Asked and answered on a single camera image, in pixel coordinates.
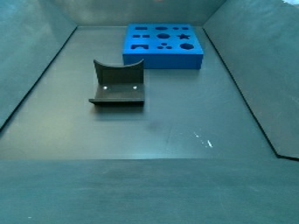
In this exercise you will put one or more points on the black curved holder stand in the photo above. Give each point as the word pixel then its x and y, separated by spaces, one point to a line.
pixel 121 83

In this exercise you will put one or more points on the blue shape sorter block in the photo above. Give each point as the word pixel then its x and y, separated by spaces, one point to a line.
pixel 166 46

